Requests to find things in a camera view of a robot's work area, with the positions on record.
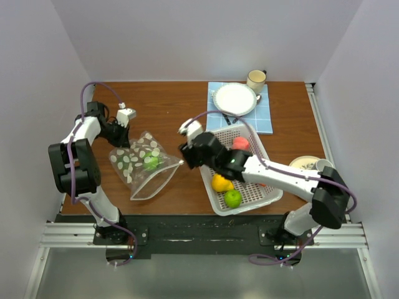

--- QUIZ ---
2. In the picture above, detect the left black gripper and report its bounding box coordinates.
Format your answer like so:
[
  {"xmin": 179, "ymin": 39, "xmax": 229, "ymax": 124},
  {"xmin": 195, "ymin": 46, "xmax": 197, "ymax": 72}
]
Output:
[{"xmin": 97, "ymin": 120, "xmax": 130, "ymax": 148}]

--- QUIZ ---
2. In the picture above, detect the pink fake peach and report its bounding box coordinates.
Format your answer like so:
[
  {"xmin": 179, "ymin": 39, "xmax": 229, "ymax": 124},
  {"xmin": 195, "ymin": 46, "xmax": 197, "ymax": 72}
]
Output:
[{"xmin": 231, "ymin": 136, "xmax": 251, "ymax": 151}]

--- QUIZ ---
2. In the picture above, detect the green fake leafy vegetable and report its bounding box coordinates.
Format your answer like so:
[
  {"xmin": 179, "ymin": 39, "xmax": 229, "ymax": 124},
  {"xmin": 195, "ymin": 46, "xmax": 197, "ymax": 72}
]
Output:
[{"xmin": 143, "ymin": 151, "xmax": 163, "ymax": 171}]

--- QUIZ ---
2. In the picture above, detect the polka dot zip bag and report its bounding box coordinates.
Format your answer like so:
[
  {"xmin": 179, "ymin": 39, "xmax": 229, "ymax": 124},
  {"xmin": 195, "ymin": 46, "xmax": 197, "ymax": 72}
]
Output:
[{"xmin": 109, "ymin": 131, "xmax": 184, "ymax": 201}]

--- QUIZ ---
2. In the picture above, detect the green fake apple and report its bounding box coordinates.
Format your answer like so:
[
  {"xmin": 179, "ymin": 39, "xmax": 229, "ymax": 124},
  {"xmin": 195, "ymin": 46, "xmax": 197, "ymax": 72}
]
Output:
[{"xmin": 224, "ymin": 189, "xmax": 242, "ymax": 209}]

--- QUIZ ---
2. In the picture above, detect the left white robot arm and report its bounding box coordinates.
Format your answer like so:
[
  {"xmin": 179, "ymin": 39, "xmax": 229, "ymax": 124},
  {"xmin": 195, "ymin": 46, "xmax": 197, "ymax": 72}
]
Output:
[{"xmin": 48, "ymin": 102, "xmax": 136, "ymax": 244}]

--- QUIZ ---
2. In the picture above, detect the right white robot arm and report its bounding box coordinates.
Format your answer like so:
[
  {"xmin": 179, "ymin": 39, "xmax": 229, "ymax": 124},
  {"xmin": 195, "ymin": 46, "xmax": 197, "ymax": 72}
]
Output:
[{"xmin": 179, "ymin": 130, "xmax": 351, "ymax": 245}]

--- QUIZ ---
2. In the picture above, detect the white round plate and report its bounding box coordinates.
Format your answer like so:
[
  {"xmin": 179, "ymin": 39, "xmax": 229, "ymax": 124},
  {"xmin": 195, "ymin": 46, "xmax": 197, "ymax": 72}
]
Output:
[{"xmin": 212, "ymin": 83, "xmax": 257, "ymax": 116}]

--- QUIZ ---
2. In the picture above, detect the blue checked cloth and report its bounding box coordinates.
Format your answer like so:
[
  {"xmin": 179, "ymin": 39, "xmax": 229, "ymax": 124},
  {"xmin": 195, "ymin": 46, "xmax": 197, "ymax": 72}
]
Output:
[{"xmin": 206, "ymin": 82, "xmax": 274, "ymax": 135}]

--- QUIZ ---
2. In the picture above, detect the white plastic perforated basket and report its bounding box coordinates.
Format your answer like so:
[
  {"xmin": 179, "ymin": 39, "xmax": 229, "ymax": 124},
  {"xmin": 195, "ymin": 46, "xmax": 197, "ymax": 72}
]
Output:
[{"xmin": 199, "ymin": 123, "xmax": 283, "ymax": 216}]

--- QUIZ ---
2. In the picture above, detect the metal spoon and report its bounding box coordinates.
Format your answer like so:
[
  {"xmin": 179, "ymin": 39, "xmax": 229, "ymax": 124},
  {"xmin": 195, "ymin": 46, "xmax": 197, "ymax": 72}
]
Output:
[{"xmin": 256, "ymin": 94, "xmax": 262, "ymax": 104}]

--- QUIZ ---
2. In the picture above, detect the cream mug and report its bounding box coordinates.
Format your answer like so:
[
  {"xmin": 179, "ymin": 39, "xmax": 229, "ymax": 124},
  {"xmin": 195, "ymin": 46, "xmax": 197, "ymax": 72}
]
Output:
[{"xmin": 246, "ymin": 70, "xmax": 267, "ymax": 94}]

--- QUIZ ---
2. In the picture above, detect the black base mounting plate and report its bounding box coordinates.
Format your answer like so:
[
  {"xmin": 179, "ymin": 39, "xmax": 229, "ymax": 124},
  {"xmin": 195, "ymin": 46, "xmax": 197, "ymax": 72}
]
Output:
[{"xmin": 55, "ymin": 213, "xmax": 349, "ymax": 262}]

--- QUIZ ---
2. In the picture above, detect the blue beige plate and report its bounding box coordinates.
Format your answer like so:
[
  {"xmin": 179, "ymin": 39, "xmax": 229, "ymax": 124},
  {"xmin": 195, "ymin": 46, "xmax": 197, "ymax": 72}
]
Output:
[{"xmin": 289, "ymin": 156, "xmax": 320, "ymax": 170}]

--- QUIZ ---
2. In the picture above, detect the grey white cup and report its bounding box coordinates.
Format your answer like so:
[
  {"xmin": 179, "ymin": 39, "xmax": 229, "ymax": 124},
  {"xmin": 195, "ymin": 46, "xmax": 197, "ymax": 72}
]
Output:
[{"xmin": 313, "ymin": 159, "xmax": 334, "ymax": 172}]

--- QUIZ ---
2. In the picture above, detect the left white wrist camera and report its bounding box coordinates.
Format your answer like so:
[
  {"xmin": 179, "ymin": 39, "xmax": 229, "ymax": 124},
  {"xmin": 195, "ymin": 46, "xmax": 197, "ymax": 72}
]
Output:
[{"xmin": 116, "ymin": 108, "xmax": 137, "ymax": 128}]

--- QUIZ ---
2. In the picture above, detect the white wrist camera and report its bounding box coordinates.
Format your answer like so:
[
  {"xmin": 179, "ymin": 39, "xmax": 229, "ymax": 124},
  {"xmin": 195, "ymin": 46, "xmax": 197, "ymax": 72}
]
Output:
[
  {"xmin": 178, "ymin": 118, "xmax": 203, "ymax": 140},
  {"xmin": 116, "ymin": 108, "xmax": 137, "ymax": 128}
]

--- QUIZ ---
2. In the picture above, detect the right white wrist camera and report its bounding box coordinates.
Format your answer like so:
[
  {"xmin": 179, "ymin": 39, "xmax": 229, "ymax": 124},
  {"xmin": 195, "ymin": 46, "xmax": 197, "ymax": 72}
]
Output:
[{"xmin": 178, "ymin": 118, "xmax": 203, "ymax": 140}]

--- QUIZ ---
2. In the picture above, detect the black handled fork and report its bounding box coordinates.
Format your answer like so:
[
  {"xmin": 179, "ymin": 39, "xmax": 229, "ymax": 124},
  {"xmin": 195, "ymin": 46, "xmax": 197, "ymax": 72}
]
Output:
[{"xmin": 222, "ymin": 113, "xmax": 231, "ymax": 126}]

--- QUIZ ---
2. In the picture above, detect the black handled knife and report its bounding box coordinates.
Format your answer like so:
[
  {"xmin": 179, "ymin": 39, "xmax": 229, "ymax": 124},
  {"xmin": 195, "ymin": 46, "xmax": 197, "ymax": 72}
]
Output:
[{"xmin": 232, "ymin": 116, "xmax": 242, "ymax": 124}]

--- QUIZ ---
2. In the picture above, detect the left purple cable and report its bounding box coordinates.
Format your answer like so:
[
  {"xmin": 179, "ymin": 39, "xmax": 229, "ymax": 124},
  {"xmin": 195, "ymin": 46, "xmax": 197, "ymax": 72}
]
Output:
[{"xmin": 70, "ymin": 81, "xmax": 138, "ymax": 266}]

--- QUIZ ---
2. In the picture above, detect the purple cable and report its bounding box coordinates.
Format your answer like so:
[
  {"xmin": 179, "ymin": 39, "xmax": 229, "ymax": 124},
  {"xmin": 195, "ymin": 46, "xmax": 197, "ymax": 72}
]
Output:
[
  {"xmin": 186, "ymin": 110, "xmax": 358, "ymax": 266},
  {"xmin": 70, "ymin": 81, "xmax": 138, "ymax": 266}
]

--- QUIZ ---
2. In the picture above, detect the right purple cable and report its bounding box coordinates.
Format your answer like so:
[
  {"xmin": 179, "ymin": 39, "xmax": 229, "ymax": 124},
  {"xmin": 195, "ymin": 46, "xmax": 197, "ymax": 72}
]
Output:
[{"xmin": 186, "ymin": 110, "xmax": 358, "ymax": 266}]

